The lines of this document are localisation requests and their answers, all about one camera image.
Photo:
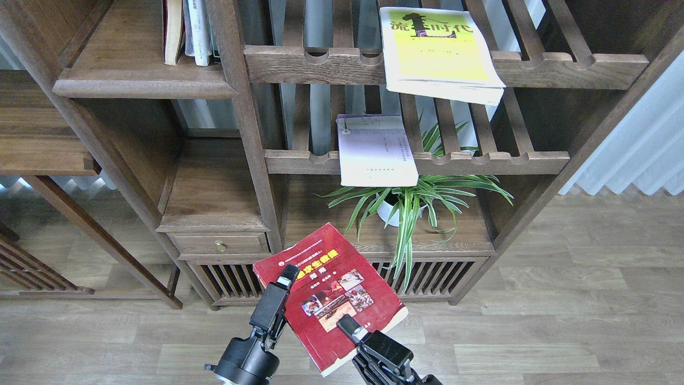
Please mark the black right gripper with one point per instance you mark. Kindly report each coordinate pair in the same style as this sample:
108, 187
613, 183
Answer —
380, 359

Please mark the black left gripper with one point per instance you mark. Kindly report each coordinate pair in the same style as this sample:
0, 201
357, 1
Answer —
248, 360

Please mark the red cover book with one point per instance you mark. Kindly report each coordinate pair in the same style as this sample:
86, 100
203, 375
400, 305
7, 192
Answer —
334, 280

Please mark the wooden side shelf unit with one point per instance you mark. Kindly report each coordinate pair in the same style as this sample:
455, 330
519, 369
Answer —
65, 233

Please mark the brass drawer knob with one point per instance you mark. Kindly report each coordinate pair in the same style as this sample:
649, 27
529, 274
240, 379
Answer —
220, 246

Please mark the white plant pot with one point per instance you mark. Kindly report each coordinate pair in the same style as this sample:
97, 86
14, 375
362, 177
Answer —
385, 209

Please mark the pale purple book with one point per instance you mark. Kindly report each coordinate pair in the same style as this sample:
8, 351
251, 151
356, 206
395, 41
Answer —
374, 151

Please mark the green spider plant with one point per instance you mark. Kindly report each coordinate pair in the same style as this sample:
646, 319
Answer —
442, 197

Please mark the dark wooden bookshelf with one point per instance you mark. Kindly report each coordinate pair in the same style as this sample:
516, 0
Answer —
234, 151

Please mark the green spine upright book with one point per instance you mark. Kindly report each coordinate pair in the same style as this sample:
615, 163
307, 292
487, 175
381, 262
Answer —
215, 49

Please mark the yellow cover book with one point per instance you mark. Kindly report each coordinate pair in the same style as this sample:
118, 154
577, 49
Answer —
438, 53

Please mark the tan spine upright book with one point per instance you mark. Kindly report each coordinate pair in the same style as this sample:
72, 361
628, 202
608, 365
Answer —
173, 24

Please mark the white curtain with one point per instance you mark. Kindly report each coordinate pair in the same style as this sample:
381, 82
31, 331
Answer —
645, 150

